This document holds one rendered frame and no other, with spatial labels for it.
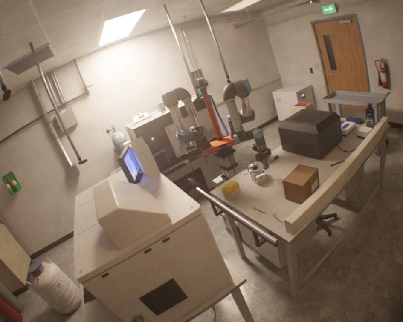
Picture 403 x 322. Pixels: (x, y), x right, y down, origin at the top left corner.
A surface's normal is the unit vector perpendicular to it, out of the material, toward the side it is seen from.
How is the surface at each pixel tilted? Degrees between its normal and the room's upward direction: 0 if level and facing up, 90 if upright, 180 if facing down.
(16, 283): 90
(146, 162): 90
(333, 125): 90
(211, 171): 90
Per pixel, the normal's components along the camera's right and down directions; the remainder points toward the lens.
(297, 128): -0.87, -0.07
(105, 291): 0.48, 0.22
